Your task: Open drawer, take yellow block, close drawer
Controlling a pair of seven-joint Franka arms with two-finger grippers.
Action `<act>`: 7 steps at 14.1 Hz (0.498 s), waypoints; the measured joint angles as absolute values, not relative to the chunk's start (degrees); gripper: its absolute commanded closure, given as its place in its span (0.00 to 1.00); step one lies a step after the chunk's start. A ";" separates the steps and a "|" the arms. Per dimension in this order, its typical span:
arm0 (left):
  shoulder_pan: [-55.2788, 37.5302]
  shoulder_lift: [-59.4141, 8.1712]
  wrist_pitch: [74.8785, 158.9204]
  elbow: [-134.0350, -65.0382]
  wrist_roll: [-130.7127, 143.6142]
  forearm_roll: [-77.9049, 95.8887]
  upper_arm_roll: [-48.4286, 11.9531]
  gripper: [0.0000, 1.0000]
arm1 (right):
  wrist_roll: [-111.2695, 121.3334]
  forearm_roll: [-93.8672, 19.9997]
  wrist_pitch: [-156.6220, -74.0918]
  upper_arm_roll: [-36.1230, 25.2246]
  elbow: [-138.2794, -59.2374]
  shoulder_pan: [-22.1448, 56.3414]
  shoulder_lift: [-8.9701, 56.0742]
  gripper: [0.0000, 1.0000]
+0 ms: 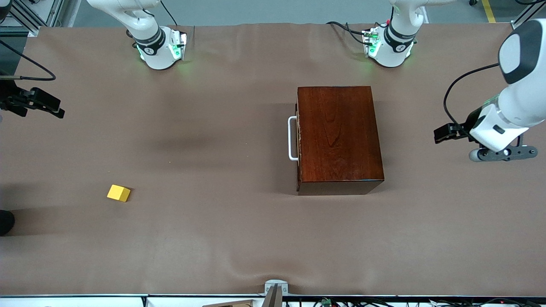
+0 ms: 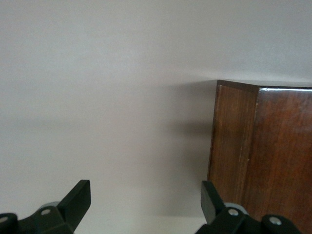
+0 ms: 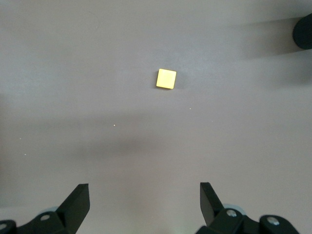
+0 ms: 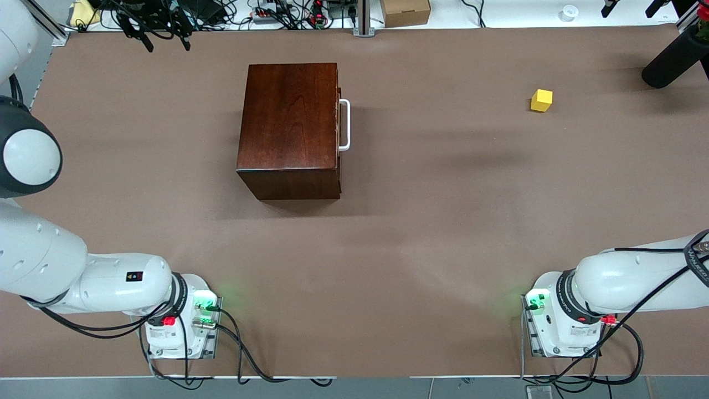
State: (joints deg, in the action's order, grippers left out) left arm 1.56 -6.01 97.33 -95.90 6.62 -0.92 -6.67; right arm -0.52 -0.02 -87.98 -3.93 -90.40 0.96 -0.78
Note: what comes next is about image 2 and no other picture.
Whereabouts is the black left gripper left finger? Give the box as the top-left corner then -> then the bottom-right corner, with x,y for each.
0,179 -> 91,234

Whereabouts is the dark red wooden cabinet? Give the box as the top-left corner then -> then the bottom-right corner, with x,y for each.
207,79 -> 312,234

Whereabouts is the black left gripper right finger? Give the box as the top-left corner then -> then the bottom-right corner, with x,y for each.
195,180 -> 302,234

